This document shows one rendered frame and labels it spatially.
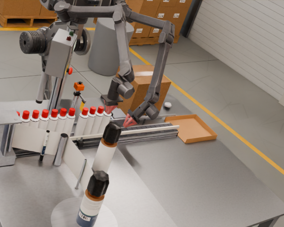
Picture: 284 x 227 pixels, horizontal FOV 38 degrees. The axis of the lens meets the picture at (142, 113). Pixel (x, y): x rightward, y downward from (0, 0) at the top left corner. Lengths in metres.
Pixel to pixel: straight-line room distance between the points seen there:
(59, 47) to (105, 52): 2.97
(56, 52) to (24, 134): 0.44
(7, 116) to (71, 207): 0.52
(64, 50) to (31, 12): 3.87
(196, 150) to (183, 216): 0.67
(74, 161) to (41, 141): 0.20
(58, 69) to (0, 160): 0.52
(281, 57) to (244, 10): 0.97
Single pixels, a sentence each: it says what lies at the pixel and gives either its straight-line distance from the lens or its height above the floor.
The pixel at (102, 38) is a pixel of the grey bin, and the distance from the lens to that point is 4.99.
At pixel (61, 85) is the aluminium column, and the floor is 1.16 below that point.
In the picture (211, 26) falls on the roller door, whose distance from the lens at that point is 7.19.
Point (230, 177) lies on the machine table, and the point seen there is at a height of 0.83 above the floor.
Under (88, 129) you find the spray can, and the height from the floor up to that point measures 0.95.
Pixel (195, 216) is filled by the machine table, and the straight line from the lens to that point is 2.34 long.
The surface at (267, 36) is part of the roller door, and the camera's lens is 6.62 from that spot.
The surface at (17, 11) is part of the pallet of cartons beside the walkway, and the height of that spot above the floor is 0.21.
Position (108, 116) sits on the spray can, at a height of 1.03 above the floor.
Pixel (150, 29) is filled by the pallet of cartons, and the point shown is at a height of 0.27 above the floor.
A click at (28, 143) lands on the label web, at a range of 2.20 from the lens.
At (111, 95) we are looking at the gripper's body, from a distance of 2.09.
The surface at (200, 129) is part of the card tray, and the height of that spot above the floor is 0.83.
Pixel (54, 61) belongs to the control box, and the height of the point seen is 1.37.
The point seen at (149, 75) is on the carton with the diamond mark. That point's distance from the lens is 2.88.
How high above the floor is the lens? 2.31
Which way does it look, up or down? 30 degrees down
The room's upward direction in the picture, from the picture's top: 21 degrees clockwise
